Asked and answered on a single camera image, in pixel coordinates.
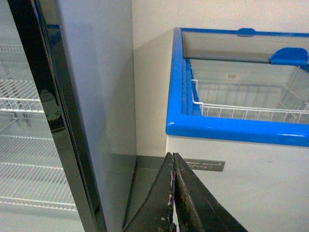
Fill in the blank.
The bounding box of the upright glass door fridge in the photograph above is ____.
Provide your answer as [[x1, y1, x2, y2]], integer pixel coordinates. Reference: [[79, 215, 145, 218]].
[[0, 0, 136, 232]]

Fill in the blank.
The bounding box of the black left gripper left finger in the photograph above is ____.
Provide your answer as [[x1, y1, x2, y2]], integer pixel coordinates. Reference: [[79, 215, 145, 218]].
[[123, 153, 176, 232]]

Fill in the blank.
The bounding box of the white chest freezer blue rim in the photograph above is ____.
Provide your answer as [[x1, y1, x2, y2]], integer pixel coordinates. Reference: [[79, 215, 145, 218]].
[[166, 28, 309, 232]]

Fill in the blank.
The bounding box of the silver brand logo plate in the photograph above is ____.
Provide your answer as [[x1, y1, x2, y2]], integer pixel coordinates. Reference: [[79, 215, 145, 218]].
[[184, 159, 225, 172]]

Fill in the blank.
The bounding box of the white wire freezer basket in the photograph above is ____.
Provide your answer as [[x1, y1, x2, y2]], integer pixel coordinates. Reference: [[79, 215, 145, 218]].
[[192, 67, 309, 124]]

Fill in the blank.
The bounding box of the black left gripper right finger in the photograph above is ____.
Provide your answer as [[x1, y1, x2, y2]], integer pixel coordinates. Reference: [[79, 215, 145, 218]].
[[173, 153, 246, 232]]

